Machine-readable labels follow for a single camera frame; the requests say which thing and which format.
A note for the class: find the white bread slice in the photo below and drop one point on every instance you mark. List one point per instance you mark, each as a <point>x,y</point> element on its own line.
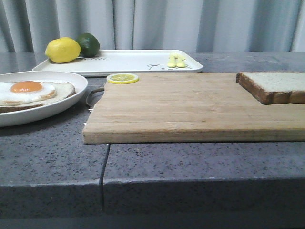
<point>63,91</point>
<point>274,87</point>

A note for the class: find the white round plate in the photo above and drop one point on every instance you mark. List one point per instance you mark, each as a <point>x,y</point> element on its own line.
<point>35,114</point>

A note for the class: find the fried egg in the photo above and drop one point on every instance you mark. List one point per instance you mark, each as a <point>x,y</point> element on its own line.
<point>16,93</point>

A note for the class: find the wooden cutting board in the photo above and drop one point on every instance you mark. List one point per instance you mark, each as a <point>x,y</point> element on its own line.
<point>189,107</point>

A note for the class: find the front yellow lemon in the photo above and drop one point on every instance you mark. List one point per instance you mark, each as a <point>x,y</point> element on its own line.
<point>63,50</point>

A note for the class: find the grey curtain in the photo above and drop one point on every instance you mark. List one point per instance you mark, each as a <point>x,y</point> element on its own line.
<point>188,25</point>

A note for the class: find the white bear tray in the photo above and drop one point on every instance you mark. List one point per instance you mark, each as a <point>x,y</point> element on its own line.
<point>122,61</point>

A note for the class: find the yellow lemon slice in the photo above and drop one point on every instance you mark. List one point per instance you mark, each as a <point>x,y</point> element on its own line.
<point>122,78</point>

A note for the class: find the green lime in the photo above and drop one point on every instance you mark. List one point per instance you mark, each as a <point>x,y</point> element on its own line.
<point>90,46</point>

